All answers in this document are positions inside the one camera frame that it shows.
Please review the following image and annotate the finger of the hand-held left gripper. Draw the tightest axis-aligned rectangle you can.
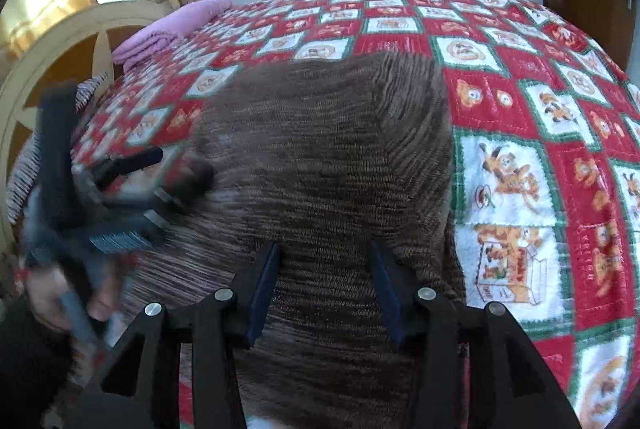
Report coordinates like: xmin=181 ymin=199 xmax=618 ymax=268
xmin=92 ymin=145 xmax=165 ymax=192
xmin=142 ymin=158 xmax=217 ymax=230

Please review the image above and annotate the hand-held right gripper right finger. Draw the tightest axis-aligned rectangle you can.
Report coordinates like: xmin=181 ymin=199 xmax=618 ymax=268
xmin=369 ymin=239 xmax=583 ymax=429

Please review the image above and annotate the red checkered printed blanket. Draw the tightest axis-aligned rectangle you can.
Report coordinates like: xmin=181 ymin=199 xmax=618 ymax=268
xmin=70 ymin=0 xmax=640 ymax=429

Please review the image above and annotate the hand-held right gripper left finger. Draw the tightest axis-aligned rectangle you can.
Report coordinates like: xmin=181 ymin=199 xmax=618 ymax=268
xmin=67 ymin=241 xmax=283 ymax=429

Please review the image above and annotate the person's left hand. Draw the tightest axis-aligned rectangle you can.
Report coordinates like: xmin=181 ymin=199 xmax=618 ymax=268
xmin=24 ymin=251 xmax=132 ymax=346

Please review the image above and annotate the brown knit sweater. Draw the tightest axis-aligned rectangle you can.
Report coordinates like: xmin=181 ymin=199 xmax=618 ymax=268
xmin=120 ymin=51 xmax=468 ymax=429

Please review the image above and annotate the grey striped pillow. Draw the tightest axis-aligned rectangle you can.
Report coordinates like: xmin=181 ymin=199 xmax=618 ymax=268
xmin=5 ymin=71 xmax=112 ymax=226

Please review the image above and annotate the pink folded blanket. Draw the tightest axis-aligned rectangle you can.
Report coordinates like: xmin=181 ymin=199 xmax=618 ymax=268
xmin=111 ymin=0 xmax=234 ymax=72

